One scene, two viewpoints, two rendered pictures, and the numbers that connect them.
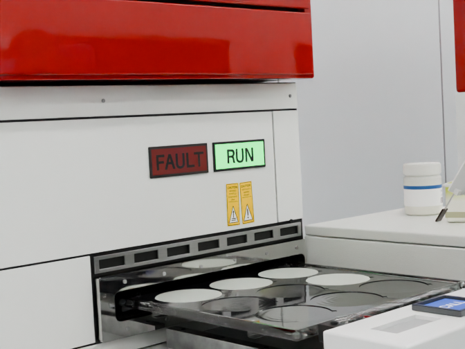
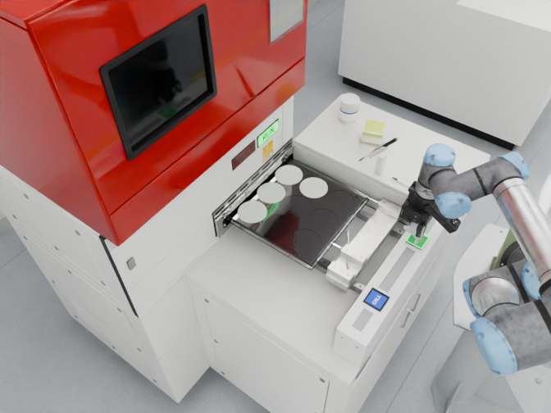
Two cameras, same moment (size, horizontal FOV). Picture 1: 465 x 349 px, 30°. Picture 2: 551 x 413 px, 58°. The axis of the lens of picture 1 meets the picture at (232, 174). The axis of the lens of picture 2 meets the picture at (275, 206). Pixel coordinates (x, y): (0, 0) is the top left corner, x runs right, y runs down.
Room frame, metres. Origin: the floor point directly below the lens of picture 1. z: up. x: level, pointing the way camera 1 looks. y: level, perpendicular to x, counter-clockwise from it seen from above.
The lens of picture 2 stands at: (0.18, 0.20, 2.21)
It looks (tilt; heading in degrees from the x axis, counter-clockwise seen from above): 49 degrees down; 350
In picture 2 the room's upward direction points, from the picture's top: 1 degrees counter-clockwise
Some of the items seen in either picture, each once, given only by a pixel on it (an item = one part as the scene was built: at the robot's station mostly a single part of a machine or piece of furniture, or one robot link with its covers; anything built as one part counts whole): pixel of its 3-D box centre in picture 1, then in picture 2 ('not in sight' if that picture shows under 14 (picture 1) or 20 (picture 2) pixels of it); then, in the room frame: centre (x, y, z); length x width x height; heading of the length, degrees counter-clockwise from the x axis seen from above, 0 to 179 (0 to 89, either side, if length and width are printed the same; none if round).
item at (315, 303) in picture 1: (290, 292); (296, 206); (1.28, -0.08, 0.90); 0.34 x 0.34 x 0.01; 43
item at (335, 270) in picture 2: not in sight; (340, 272); (0.99, -0.15, 0.89); 0.08 x 0.03 x 0.03; 43
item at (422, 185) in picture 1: (423, 188); (348, 108); (1.62, -0.35, 1.01); 0.07 x 0.07 x 0.10
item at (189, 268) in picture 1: (212, 284); (257, 189); (1.39, 0.04, 0.89); 0.44 x 0.02 x 0.10; 133
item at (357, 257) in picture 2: not in sight; (353, 255); (1.05, -0.21, 0.89); 0.08 x 0.03 x 0.03; 43
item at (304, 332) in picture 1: (389, 307); (341, 231); (1.15, -0.20, 0.90); 0.38 x 0.01 x 0.01; 133
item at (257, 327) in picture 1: (199, 316); (265, 241); (1.16, 0.05, 0.90); 0.37 x 0.01 x 0.01; 43
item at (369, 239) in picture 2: not in sight; (365, 245); (1.10, -0.27, 0.87); 0.36 x 0.08 x 0.03; 133
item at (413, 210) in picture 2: not in sight; (421, 204); (1.04, -0.39, 1.12); 0.09 x 0.08 x 0.12; 43
